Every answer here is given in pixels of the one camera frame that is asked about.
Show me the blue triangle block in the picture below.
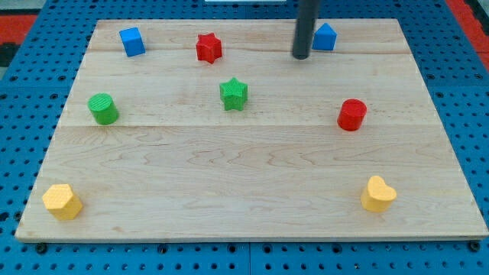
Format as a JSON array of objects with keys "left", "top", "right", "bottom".
[{"left": 312, "top": 23, "right": 337, "bottom": 50}]

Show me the blue cube block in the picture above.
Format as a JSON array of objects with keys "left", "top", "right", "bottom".
[{"left": 119, "top": 27, "right": 146, "bottom": 57}]

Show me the green star block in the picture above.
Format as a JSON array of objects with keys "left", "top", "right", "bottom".
[{"left": 219, "top": 77, "right": 248, "bottom": 111}]

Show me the light wooden board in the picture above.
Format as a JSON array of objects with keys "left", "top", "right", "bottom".
[{"left": 16, "top": 19, "right": 488, "bottom": 243}]

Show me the red star block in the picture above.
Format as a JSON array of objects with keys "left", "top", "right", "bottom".
[{"left": 196, "top": 33, "right": 222, "bottom": 63}]

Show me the red cylinder block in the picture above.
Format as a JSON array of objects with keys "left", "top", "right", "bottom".
[{"left": 337, "top": 99, "right": 368, "bottom": 131}]

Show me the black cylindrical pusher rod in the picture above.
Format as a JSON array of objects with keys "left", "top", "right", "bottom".
[{"left": 292, "top": 0, "right": 321, "bottom": 60}]

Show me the green cylinder block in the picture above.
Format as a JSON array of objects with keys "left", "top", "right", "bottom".
[{"left": 87, "top": 93, "right": 119, "bottom": 125}]

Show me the yellow heart block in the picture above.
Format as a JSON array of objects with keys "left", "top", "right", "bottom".
[{"left": 360, "top": 176, "right": 397, "bottom": 212}]

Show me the yellow hexagon block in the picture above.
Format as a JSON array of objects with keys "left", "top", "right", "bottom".
[{"left": 42, "top": 183, "right": 83, "bottom": 221}]

